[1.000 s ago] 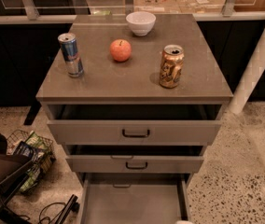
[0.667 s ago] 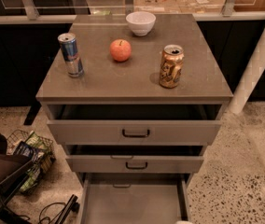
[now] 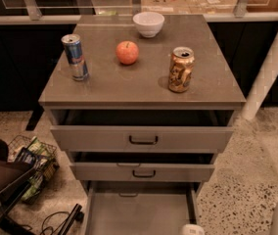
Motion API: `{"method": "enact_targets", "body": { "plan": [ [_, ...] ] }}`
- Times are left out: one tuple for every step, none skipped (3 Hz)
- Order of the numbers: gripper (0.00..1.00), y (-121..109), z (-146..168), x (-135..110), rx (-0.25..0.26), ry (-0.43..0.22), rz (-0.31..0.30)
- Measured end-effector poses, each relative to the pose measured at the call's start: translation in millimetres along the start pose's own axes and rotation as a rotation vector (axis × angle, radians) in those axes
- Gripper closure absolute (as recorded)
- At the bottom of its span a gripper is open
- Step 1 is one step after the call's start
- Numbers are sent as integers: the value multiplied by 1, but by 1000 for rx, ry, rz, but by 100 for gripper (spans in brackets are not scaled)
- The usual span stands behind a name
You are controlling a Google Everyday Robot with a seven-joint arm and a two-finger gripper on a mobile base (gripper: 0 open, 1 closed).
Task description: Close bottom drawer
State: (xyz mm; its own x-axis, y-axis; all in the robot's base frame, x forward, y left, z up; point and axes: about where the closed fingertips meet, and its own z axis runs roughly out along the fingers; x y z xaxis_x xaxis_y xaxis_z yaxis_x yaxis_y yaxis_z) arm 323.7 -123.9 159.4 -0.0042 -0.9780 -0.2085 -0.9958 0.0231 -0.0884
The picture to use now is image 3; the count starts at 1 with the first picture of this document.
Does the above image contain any green snack bag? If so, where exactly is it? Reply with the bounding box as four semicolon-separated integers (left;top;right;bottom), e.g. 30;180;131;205
22;137;59;204

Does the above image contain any red apple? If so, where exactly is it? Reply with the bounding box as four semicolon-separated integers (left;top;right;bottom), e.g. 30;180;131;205
116;41;139;65

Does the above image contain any grey drawer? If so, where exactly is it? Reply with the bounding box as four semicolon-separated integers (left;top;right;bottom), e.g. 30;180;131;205
70;152;214;182
83;182;199;235
50;109;235;154

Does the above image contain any blue silver energy drink can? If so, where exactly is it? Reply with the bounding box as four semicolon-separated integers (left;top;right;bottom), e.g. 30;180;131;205
61;34;88;81

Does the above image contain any white ceramic bowl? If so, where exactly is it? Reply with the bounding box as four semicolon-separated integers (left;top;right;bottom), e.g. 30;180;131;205
132;12;164;38

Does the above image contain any grey bottom drawer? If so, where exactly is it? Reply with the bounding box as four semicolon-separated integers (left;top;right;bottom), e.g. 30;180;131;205
83;182;199;235

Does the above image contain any black bar tool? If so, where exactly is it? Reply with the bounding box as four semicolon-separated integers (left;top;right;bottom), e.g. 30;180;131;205
58;204;84;235

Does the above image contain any cardboard box left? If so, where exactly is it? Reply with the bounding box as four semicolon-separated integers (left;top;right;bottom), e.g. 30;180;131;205
141;0;191;15

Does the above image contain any black cable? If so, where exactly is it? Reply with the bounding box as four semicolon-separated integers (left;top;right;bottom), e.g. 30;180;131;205
39;211;70;235

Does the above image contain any black wire basket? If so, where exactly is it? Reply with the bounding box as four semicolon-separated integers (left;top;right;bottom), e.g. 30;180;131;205
8;135;60;205

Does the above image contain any gold soda can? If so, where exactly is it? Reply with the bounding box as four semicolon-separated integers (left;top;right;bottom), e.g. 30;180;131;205
168;46;195;93

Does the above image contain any grey top drawer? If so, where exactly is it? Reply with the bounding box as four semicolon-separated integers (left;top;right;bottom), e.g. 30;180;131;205
50;109;235;154

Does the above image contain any grey drawer cabinet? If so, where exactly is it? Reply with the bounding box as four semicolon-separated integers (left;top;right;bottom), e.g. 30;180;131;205
37;14;247;194

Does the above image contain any grey middle drawer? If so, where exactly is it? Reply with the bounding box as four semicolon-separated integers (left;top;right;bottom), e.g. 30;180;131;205
70;152;214;182

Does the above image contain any dark blue snack bag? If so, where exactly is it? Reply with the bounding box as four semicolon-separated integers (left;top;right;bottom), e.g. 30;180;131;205
15;147;40;168

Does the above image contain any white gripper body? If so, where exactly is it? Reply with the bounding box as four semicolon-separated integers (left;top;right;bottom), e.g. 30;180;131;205
179;224;205;235

